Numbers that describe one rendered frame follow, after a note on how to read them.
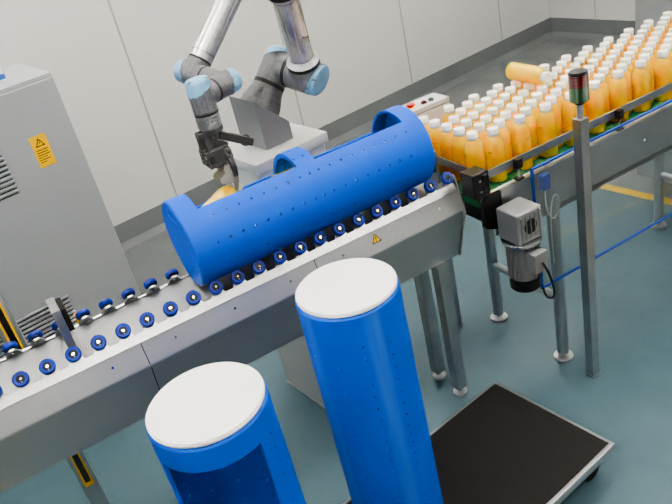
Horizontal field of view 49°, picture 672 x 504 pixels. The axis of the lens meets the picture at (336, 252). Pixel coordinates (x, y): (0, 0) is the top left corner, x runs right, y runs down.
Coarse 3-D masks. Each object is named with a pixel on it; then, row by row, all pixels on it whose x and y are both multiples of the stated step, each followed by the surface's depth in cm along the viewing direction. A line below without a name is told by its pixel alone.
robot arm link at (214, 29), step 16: (224, 0) 228; (240, 0) 232; (208, 16) 229; (224, 16) 229; (208, 32) 228; (224, 32) 231; (192, 48) 229; (208, 48) 228; (176, 64) 230; (192, 64) 227; (208, 64) 230
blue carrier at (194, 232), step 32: (384, 128) 265; (416, 128) 242; (288, 160) 232; (320, 160) 231; (352, 160) 233; (384, 160) 237; (416, 160) 243; (256, 192) 222; (288, 192) 224; (320, 192) 228; (352, 192) 234; (384, 192) 242; (192, 224) 214; (224, 224) 216; (256, 224) 221; (288, 224) 226; (320, 224) 234; (192, 256) 218; (224, 256) 219; (256, 256) 227
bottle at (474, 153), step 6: (468, 144) 254; (474, 144) 253; (480, 144) 254; (468, 150) 254; (474, 150) 253; (480, 150) 254; (468, 156) 255; (474, 156) 254; (480, 156) 255; (468, 162) 257; (474, 162) 255; (480, 162) 256
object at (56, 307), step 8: (48, 304) 212; (56, 304) 211; (56, 312) 208; (64, 312) 210; (56, 320) 209; (64, 320) 210; (64, 328) 211; (72, 328) 212; (64, 336) 211; (72, 344) 213
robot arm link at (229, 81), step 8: (200, 72) 225; (208, 72) 224; (216, 72) 224; (224, 72) 224; (232, 72) 225; (216, 80) 220; (224, 80) 221; (232, 80) 223; (240, 80) 226; (224, 88) 221; (232, 88) 224; (240, 88) 228; (224, 96) 223
